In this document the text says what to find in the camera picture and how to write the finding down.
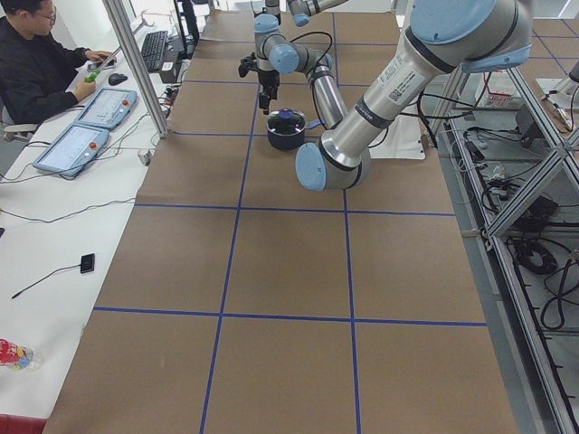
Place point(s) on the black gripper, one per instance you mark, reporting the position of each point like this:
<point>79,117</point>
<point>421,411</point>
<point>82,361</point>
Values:
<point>268,77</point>

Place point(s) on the glass lid purple knob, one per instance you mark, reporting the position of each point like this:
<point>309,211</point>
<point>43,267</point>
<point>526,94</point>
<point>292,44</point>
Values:
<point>285,120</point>

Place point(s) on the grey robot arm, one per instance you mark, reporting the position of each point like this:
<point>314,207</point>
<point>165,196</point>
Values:
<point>300,10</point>
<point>478,36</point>

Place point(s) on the dark blue saucepan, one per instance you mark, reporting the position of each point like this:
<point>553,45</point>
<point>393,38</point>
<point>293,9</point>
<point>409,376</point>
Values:
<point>291,142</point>

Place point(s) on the black keyboard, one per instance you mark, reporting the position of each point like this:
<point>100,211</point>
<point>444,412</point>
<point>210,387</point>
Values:
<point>153,50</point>

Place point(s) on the black computer mouse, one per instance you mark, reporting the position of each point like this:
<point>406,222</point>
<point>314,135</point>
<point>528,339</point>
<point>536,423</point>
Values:
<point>114,79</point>

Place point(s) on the upper blue teach pendant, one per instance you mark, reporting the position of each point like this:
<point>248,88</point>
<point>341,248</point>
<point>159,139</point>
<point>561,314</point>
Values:
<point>108,108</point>

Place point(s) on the blue teach pendant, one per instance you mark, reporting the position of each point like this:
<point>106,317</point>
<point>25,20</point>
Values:
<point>108,108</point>
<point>72,150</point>

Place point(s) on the lower blue teach pendant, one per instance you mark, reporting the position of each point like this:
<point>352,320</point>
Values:
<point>72,150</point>

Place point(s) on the seated person black jacket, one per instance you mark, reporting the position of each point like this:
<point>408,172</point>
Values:
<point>36,70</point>

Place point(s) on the small black square device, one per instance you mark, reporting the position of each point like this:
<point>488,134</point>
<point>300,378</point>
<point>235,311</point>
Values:
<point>87,264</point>

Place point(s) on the red plastic bottle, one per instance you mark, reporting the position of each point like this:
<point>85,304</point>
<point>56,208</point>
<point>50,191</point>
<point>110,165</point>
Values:
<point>19,358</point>

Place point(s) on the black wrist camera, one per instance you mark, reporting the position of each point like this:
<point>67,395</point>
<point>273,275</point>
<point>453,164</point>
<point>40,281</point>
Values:
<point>247,64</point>

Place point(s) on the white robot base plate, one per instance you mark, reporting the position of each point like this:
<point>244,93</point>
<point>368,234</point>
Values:
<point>402,140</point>

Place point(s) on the aluminium frame post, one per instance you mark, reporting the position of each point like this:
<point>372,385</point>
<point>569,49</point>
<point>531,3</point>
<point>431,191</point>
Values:
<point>122,28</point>

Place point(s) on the aluminium frame rack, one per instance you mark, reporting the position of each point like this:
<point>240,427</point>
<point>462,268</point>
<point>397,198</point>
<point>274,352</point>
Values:
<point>509,151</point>

